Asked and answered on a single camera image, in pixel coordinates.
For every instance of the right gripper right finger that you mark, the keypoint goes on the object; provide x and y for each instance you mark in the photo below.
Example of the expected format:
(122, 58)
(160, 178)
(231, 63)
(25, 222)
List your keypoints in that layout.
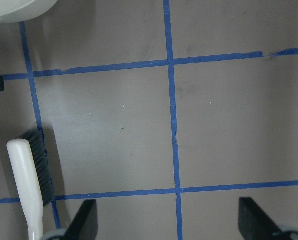
(255, 224)

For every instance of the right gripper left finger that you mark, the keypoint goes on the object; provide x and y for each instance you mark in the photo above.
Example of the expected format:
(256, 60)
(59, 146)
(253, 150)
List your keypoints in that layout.
(83, 227)

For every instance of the beige dustpan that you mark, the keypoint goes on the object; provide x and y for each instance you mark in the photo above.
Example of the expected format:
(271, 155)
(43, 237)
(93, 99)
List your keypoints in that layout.
(15, 11)

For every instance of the beige hand brush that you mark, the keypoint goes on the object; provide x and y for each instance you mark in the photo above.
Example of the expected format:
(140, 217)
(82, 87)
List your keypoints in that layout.
(30, 165)

